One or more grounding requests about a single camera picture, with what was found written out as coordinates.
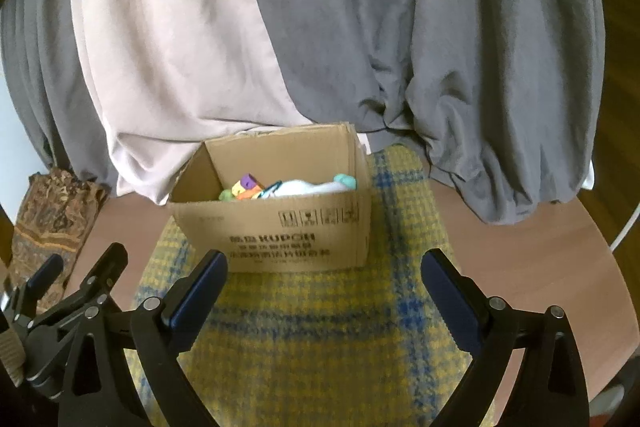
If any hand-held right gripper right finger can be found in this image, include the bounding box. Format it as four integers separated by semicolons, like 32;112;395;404
421;249;591;427

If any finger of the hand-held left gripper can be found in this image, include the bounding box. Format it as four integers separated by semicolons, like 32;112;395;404
30;243;128;333
7;253;65;323

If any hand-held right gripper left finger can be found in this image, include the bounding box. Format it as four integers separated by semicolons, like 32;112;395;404
57;250;228;427

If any brown cardboard box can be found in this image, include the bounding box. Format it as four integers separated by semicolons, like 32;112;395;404
167;122;373;274

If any multicoloured toy cube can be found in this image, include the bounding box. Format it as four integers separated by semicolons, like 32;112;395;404
234;176;266;200

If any white plush toy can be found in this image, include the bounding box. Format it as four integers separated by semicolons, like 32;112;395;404
262;178;351;198

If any brown patterned cloth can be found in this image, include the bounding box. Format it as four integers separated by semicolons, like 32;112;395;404
10;168;108;314

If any yellow blue plaid mat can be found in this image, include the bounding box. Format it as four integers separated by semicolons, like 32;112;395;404
122;144;496;427

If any beige bed sheet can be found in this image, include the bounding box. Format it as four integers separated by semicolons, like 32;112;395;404
70;0;296;206

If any grey blanket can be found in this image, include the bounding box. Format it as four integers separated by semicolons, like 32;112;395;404
0;0;608;225

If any white cable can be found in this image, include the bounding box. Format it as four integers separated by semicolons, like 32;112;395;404
607;201;640;249

